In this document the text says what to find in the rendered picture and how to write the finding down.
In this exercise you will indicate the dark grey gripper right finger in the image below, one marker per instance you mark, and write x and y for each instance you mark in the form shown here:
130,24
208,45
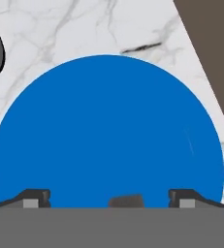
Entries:
184,195

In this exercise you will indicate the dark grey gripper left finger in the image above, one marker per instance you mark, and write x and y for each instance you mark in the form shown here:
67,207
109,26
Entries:
36,195

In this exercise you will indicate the brown sugar cube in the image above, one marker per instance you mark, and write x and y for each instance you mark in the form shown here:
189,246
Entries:
126,201

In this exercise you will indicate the blue round saucer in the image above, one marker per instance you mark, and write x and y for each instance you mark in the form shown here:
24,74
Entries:
107,129

